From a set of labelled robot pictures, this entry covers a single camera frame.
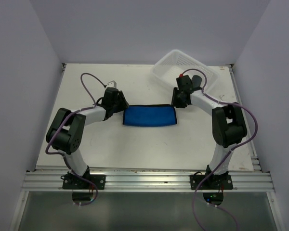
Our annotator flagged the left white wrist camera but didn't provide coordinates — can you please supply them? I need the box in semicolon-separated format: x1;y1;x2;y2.
106;80;117;88

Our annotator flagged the purple and black towel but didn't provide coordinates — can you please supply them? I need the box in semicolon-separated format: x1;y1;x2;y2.
191;75;202;88

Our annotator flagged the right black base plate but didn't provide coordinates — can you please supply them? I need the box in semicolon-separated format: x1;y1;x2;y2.
189;172;234;190

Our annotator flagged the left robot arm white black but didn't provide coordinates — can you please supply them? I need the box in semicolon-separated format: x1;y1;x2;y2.
45;87;129;189

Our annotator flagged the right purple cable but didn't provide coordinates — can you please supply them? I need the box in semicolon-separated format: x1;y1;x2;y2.
182;68;259;231

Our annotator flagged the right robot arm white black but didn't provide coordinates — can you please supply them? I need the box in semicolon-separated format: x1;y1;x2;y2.
171;74;247;189

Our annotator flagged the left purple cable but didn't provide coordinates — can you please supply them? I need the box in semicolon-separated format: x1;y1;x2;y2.
45;73;108;206

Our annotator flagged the blue and black towel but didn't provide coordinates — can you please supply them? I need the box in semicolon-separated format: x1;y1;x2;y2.
122;104;178;127

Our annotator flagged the aluminium mounting rail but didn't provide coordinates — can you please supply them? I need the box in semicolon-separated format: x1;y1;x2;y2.
21;167;275;193

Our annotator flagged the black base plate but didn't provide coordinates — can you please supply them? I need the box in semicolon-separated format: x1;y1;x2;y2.
60;173;106;190
189;172;234;190

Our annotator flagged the white plastic mesh basket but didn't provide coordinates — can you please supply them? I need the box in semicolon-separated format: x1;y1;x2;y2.
151;50;220;91

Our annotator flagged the purple cable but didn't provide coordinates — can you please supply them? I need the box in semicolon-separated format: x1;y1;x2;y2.
182;68;259;231
45;73;108;206

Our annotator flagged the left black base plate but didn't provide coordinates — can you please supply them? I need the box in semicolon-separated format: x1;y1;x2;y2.
60;173;106;190

